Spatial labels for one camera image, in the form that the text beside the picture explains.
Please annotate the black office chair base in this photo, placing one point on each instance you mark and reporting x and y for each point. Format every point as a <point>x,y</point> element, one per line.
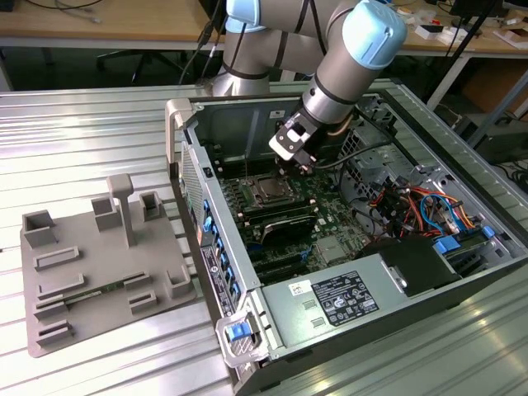
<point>142,62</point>

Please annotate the white sticker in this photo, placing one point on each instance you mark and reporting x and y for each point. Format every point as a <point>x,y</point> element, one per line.
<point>300,288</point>

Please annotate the green RAM stick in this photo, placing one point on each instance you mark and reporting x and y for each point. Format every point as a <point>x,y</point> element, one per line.
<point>112,285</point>

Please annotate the silver chipset heatsink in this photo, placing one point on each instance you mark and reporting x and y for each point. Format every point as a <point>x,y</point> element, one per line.
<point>330,251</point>

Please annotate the wooden desk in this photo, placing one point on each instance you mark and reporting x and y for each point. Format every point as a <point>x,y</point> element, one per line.
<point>123,24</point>

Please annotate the blue plastic drive latch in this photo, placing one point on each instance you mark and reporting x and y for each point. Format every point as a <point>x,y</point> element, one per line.
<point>446,244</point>

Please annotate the small blue plastic clip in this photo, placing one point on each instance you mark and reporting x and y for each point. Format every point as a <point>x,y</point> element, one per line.
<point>486,231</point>

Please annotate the black expansion slot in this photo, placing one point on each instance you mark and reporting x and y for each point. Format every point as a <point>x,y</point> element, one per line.
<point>284,272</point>
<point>276,262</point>

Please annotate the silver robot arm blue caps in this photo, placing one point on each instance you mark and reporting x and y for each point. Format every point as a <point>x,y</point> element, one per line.
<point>342,78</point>

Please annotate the black graphics card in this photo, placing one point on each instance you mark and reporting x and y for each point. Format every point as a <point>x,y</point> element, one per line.
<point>288,231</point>

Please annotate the CPU socket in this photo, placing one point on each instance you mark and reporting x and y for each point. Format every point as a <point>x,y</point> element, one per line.
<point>275,203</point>

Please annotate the silver CPU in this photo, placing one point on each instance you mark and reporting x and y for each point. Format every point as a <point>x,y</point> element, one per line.
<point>272,189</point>

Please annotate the thin metal locking lever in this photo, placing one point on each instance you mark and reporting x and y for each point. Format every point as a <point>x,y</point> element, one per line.
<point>246,167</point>

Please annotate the green motherboard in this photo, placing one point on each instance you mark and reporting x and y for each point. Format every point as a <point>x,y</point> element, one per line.
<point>330,214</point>

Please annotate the grey power supply unit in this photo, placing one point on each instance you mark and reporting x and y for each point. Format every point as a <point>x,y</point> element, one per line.
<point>284,313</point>

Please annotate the black equipment box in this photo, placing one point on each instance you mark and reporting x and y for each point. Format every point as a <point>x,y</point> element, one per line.
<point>507,144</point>

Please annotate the grey open PC case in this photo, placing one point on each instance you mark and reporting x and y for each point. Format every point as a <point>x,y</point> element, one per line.
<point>222,123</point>

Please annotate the white box black insert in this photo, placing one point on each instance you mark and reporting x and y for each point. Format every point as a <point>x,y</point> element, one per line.
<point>449,35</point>

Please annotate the brown and white box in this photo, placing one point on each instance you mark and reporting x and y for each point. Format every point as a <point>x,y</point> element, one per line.
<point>515,37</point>

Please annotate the brown cardboard box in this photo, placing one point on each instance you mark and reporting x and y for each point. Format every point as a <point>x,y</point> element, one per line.
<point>495,90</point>

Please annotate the perforated metal drive cage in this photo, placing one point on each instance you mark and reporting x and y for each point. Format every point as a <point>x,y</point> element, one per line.
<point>371,173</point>

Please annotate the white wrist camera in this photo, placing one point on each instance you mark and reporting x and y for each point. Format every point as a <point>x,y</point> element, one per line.
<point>288,142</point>

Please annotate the black power supply label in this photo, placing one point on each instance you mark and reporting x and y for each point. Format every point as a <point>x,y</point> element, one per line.
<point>344,299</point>

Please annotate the black RAM slot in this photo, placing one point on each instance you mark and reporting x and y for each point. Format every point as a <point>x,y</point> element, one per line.
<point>276,208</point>
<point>284,215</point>

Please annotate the black plastic shroud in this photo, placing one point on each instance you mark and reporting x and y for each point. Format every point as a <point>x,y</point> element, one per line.
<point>412,264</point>

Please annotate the grey parts rack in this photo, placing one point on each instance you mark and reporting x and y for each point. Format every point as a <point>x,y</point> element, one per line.
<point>103,255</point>

